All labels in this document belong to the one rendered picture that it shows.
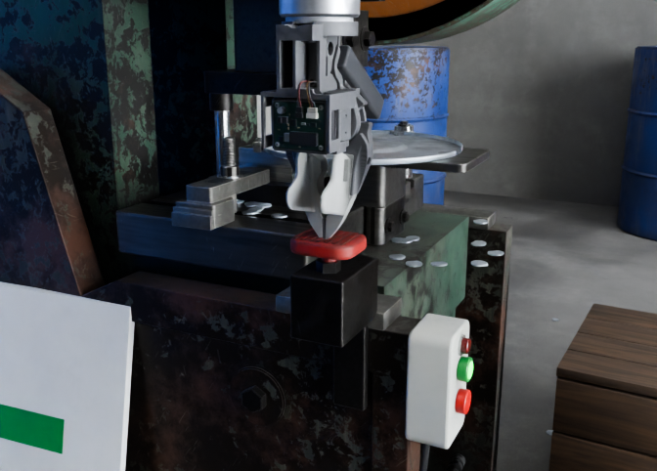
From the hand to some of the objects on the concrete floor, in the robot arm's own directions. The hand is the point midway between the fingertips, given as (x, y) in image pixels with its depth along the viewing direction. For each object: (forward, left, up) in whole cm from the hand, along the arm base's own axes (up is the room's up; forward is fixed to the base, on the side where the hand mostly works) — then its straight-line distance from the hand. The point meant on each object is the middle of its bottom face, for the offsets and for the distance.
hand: (328, 225), depth 75 cm
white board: (+54, +20, -75) cm, 95 cm away
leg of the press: (+37, +7, -76) cm, 84 cm away
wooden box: (-7, -89, -75) cm, 117 cm away
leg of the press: (+55, -43, -76) cm, 103 cm away
